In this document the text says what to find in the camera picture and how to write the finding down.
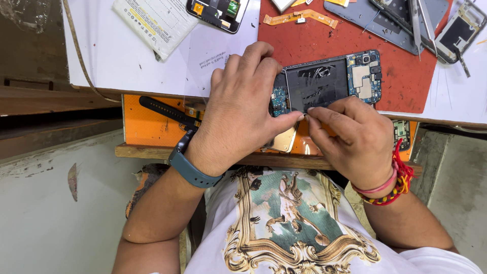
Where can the person's left hand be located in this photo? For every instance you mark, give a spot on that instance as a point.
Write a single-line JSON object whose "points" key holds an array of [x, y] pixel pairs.
{"points": [[236, 121]]}

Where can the person's right hand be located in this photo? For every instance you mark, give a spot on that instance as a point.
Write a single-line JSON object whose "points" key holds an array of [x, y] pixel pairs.
{"points": [[357, 144]]}

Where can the phone with circuit boards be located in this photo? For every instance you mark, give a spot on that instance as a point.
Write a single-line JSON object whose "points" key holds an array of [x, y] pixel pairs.
{"points": [[317, 85]]}

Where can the pink wrist band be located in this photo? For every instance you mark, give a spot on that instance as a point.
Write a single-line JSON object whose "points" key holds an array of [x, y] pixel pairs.
{"points": [[380, 187]]}

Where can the gold metal phone plate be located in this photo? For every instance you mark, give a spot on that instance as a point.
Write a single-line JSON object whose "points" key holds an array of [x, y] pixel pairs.
{"points": [[284, 141]]}

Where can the blue-grey smartwatch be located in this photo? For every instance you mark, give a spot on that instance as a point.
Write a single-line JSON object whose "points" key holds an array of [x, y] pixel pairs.
{"points": [[190, 171]]}

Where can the red work mat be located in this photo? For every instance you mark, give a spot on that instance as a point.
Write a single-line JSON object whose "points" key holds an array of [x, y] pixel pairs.
{"points": [[403, 80]]}

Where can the orange lined wooden drawer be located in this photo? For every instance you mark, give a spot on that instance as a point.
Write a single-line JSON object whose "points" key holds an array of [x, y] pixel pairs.
{"points": [[152, 125]]}

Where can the white printed t-shirt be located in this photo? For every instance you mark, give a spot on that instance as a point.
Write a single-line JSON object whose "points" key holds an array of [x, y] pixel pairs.
{"points": [[296, 228]]}

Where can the black phone screen part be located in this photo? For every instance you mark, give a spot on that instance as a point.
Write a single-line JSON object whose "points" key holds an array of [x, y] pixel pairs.
{"points": [[217, 13]]}

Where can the white padded packet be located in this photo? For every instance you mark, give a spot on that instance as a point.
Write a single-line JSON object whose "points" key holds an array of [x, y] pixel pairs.
{"points": [[156, 23]]}

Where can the grey phone back cover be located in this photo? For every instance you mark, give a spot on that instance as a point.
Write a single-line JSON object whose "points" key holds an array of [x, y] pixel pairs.
{"points": [[357, 17]]}

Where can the white paper sheet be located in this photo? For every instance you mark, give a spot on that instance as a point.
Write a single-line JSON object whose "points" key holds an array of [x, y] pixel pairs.
{"points": [[121, 64]]}

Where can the metal tweezers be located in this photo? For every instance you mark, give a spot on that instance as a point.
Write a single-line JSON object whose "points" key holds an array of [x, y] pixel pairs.
{"points": [[416, 26]]}

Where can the clear plastic wrap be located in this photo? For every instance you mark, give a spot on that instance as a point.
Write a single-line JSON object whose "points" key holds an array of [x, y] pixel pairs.
{"points": [[23, 13]]}

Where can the small phone circuit frame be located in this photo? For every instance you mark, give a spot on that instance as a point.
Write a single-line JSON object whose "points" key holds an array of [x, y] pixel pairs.
{"points": [[401, 133]]}

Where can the phone middle frame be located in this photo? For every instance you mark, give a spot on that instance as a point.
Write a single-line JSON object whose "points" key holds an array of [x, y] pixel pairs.
{"points": [[458, 34]]}

